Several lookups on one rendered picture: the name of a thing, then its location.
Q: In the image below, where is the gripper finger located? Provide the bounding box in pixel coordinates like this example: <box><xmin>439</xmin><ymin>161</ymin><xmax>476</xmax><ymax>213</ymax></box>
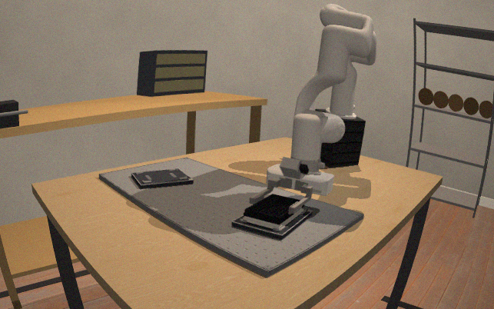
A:
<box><xmin>250</xmin><ymin>177</ymin><xmax>292</xmax><ymax>204</ymax></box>
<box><xmin>288</xmin><ymin>180</ymin><xmax>313</xmax><ymax>214</ymax></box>

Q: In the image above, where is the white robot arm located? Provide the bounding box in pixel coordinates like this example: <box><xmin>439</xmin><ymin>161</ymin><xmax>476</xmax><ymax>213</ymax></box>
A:
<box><xmin>279</xmin><ymin>4</ymin><xmax>376</xmax><ymax>179</ymax></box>

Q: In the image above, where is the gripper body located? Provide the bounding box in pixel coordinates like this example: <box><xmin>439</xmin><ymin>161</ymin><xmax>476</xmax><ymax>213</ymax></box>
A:
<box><xmin>266</xmin><ymin>164</ymin><xmax>334</xmax><ymax>196</ymax></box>

